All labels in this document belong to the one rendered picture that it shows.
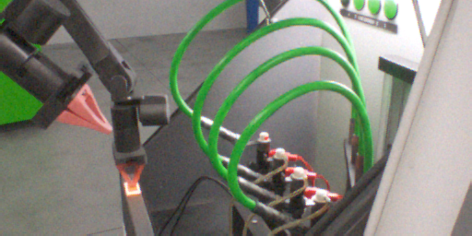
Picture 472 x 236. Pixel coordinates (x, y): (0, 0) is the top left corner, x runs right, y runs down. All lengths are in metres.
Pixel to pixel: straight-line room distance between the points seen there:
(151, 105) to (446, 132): 0.68
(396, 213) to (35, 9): 0.54
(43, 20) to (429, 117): 0.51
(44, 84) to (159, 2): 6.91
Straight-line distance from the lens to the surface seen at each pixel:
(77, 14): 1.12
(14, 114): 4.30
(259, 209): 0.75
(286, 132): 1.37
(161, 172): 1.31
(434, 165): 0.61
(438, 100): 0.61
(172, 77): 0.89
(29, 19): 0.74
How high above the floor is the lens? 1.53
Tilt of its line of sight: 19 degrees down
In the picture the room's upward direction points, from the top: straight up
